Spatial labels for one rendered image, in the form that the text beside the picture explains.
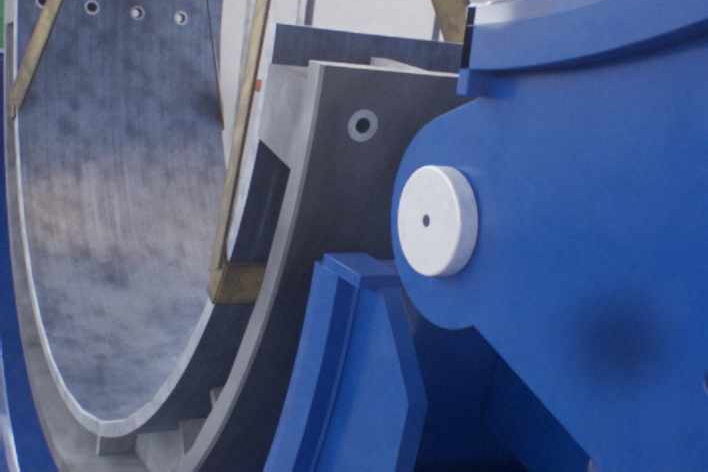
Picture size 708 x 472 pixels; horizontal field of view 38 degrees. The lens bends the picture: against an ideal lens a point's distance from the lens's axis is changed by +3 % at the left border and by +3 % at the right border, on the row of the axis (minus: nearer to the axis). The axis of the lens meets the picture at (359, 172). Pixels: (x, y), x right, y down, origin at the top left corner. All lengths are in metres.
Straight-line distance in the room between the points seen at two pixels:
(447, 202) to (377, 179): 0.33
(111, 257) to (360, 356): 1.91
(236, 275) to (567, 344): 0.76
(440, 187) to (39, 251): 2.16
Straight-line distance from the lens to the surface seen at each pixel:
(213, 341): 1.82
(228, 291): 1.71
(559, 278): 1.07
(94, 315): 3.05
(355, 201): 1.49
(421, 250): 1.22
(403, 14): 10.38
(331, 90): 1.41
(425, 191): 1.21
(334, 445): 1.50
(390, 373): 1.35
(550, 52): 1.04
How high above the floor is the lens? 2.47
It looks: 10 degrees down
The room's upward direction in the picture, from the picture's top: 8 degrees clockwise
